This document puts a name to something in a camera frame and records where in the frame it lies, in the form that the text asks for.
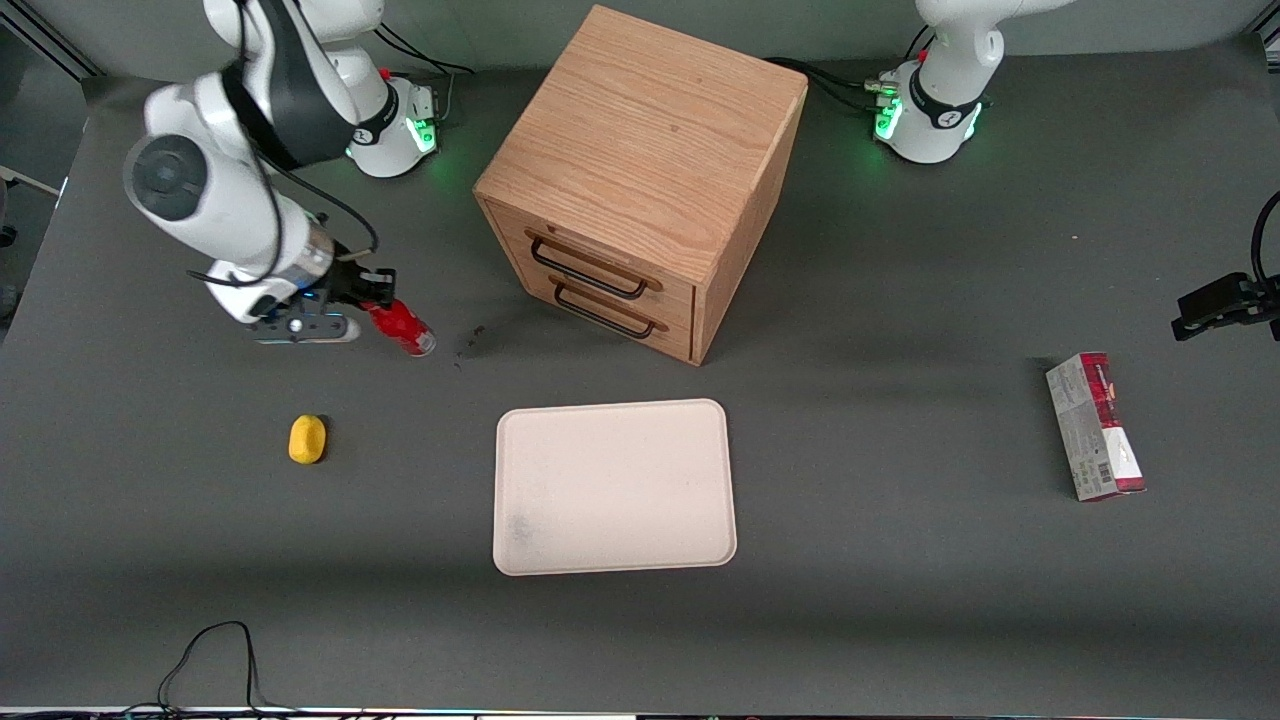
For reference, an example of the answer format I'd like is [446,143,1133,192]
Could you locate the grey and red carton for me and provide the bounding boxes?
[1045,351,1148,503]

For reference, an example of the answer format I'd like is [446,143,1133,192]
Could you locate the black metal drawer handle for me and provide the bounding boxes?
[526,233,652,302]
[552,282,662,340]

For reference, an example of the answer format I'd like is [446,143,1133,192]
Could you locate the wooden drawer front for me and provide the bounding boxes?
[515,262,698,364]
[489,204,698,327]

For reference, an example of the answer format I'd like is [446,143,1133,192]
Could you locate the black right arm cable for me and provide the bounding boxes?
[186,0,380,293]

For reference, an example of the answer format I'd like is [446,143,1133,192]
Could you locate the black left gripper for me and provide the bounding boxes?
[1171,272,1280,344]

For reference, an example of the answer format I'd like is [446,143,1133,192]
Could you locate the cream plastic tray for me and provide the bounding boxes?
[492,398,739,578]

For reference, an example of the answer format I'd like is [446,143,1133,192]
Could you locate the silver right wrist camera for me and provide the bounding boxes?
[249,311,362,347]

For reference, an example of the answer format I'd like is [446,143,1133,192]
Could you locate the black base cables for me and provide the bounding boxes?
[374,20,477,129]
[765,25,937,117]

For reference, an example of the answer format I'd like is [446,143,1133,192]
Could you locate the thin black table cable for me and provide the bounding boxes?
[125,620,301,717]

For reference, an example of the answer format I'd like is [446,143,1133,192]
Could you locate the red coke bottle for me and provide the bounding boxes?
[364,298,439,359]

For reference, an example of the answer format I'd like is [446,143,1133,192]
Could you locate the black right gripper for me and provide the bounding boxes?
[321,249,399,312]

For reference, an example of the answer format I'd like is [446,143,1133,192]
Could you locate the dark metal frame strut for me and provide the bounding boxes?
[0,0,103,81]

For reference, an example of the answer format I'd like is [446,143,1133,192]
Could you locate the black right base cables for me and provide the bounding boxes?
[374,20,477,129]

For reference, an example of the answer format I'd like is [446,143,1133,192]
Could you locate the black left base cables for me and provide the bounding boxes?
[765,25,937,117]

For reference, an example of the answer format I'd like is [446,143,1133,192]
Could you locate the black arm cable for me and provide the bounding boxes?
[186,0,380,293]
[1249,189,1280,289]

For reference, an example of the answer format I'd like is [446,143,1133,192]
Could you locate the oak wooden drawer cabinet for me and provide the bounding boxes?
[473,4,810,368]

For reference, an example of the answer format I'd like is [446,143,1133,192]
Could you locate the yellow toy lemon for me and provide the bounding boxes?
[288,414,329,466]

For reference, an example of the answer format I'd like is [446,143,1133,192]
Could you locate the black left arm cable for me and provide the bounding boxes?
[1249,189,1280,289]

